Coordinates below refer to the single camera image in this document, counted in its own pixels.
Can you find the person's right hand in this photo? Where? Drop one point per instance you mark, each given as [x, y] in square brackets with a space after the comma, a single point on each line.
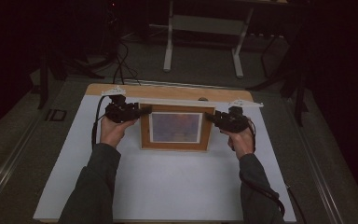
[242, 144]

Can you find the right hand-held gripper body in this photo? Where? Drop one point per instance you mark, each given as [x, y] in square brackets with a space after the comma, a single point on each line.
[234, 123]

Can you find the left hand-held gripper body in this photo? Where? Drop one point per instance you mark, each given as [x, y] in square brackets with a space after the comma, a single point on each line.
[121, 112]

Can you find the metal floor rail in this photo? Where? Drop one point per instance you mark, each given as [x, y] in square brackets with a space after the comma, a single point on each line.
[180, 84]
[4, 174]
[320, 174]

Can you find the wooden picture frame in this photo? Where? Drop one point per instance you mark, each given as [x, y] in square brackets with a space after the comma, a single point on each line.
[177, 146]

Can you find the person's left hand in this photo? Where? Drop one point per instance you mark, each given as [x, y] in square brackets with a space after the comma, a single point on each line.
[113, 132]

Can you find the white table sheet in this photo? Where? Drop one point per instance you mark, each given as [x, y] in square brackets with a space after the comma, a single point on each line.
[174, 186]

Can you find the black stand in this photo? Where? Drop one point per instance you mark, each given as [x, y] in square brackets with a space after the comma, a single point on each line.
[298, 93]
[43, 81]

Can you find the white metal desk frame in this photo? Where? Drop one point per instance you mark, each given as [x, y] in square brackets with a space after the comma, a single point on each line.
[206, 25]

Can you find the black floor socket box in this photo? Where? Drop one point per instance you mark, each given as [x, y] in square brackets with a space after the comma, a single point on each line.
[56, 115]

